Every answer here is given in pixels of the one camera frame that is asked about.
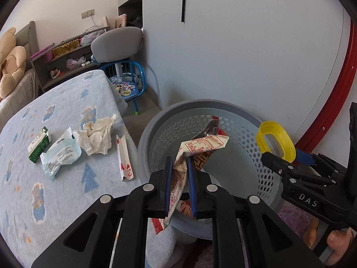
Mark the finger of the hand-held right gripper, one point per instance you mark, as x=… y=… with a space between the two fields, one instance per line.
x=304 y=157
x=276 y=163

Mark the pale green wipes packet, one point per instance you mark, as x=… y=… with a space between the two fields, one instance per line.
x=61 y=153

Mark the person's right hand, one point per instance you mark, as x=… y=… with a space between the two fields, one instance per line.
x=340 y=243

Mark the tan teddy bear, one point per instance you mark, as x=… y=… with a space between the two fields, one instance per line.
x=11 y=67

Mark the green and white carton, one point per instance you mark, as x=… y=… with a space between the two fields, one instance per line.
x=39 y=145

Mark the purple fluffy cloth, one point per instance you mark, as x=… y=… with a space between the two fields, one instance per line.
x=292 y=217

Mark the red hoop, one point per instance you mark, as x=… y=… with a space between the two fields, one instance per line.
x=345 y=69

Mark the red and white chopstick sleeve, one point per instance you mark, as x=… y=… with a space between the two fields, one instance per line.
x=125 y=162

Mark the grey shelf unit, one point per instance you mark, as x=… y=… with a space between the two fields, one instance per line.
x=41 y=72

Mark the bed with beige cover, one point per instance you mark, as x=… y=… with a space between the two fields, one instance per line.
x=16 y=100

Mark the crumpled beige paper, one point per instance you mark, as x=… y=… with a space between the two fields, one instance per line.
x=96 y=136

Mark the white and pink plastic bag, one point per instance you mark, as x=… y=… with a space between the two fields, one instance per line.
x=74 y=63

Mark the white wardrobe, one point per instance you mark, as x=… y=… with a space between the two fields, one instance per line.
x=237 y=47

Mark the beige wall socket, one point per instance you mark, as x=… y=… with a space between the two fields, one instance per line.
x=88 y=13

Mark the small red and white packet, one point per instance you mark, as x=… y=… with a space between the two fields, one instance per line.
x=55 y=73

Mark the pink plastic box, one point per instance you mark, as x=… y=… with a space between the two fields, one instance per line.
x=41 y=51

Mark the grey bed headboard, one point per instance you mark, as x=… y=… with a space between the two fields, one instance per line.
x=26 y=36

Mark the clear plastic bag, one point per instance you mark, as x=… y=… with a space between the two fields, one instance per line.
x=90 y=37

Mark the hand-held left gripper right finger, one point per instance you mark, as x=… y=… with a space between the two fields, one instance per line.
x=192 y=198

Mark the blue printed blanket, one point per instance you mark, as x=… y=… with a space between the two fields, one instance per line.
x=69 y=201

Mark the red and white snack wrapper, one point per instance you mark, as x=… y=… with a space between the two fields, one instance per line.
x=203 y=145

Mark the blue child's chair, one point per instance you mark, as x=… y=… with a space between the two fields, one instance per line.
x=127 y=88

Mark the grey chair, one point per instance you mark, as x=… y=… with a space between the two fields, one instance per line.
x=117 y=43

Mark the grey perforated plastic basket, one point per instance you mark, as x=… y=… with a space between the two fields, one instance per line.
x=167 y=122

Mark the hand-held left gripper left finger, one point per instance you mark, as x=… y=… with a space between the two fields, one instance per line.
x=167 y=195

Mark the pink gift bag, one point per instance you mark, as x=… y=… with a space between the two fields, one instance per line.
x=121 y=21

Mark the gold snack packs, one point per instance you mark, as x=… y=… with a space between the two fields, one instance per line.
x=65 y=47

